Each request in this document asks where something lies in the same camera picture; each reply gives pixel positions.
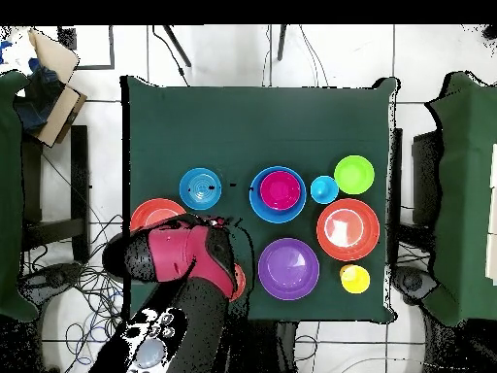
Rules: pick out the pink bowl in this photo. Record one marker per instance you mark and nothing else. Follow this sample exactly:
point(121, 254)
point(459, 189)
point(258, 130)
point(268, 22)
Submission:
point(280, 190)

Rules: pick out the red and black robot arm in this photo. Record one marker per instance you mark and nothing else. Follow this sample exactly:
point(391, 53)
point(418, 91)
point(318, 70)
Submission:
point(174, 252)

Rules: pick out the large blue bowl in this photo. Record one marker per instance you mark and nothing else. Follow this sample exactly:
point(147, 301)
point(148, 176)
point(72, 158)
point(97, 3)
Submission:
point(254, 190)

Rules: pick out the small blue bowl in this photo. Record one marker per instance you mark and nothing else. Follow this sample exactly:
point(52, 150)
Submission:
point(200, 189)

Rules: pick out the purple bowl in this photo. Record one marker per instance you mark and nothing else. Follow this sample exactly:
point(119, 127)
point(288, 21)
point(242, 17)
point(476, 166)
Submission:
point(288, 269)

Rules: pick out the small orange bowl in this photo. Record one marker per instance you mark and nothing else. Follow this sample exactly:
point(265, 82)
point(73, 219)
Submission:
point(240, 281)

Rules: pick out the blue cup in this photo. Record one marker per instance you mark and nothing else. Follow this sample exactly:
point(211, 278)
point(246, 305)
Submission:
point(324, 189)

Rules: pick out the dark green tablecloth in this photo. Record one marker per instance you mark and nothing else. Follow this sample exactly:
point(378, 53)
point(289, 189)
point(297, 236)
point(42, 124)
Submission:
point(252, 128)

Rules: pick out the large orange bowl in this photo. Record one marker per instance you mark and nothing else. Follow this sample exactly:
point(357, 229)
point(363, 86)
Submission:
point(348, 229)
point(155, 210)

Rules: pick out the green bowl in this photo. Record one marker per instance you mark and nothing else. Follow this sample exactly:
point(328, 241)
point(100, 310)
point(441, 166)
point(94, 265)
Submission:
point(354, 174)

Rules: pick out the orange cup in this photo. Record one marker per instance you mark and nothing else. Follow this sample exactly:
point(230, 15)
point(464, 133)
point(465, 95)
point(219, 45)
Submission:
point(343, 271)

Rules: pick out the yellow cup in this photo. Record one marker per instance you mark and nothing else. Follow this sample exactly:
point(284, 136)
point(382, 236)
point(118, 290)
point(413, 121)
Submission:
point(356, 280)

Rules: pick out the black tripod leg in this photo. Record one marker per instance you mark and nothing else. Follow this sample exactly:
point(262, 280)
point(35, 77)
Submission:
point(281, 42)
point(178, 46)

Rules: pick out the black stool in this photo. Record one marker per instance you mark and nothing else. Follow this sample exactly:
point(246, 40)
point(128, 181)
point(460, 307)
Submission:
point(79, 175)

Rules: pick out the black stand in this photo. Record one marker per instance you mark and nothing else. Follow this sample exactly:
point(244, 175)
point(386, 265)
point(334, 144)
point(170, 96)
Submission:
point(425, 175)

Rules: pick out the cardboard box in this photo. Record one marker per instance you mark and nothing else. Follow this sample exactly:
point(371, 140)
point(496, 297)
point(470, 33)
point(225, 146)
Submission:
point(60, 112)

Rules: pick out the green cloth covered table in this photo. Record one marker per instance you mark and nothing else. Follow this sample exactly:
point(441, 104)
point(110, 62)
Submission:
point(9, 194)
point(462, 194)

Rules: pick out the blue cloth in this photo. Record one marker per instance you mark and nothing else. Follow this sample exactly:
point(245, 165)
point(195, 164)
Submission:
point(39, 97)

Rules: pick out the grey pedestal foot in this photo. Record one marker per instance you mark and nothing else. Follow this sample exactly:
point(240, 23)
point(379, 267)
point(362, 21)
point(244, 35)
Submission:
point(413, 283)
point(50, 281)

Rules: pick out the dark grey frame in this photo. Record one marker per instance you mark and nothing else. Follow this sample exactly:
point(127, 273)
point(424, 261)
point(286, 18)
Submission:
point(112, 50)

